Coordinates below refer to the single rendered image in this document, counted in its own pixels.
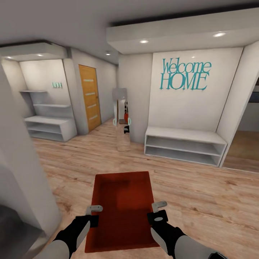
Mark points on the stairs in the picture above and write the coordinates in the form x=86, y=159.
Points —
x=19, y=240

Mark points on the standing mirror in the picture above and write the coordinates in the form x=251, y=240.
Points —
x=121, y=120

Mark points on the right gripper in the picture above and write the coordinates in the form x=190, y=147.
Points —
x=151, y=216

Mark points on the door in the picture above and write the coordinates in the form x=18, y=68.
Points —
x=90, y=93

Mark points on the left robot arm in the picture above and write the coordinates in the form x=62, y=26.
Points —
x=68, y=240

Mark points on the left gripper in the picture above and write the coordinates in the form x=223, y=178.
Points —
x=94, y=220

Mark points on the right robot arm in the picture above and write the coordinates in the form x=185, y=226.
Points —
x=173, y=241

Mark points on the storage box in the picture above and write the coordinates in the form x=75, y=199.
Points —
x=126, y=199

